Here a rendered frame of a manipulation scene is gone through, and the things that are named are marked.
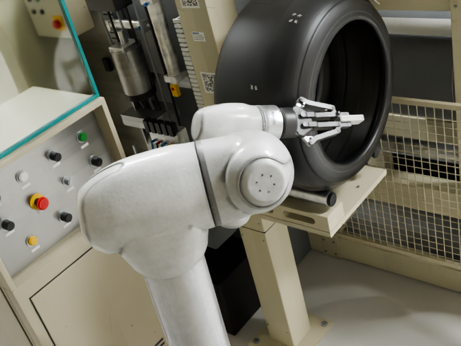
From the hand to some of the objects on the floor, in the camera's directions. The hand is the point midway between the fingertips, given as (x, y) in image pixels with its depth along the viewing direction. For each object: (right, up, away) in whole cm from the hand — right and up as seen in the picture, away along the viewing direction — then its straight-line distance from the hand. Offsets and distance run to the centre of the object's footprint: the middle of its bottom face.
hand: (349, 119), depth 163 cm
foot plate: (-4, -82, +111) cm, 138 cm away
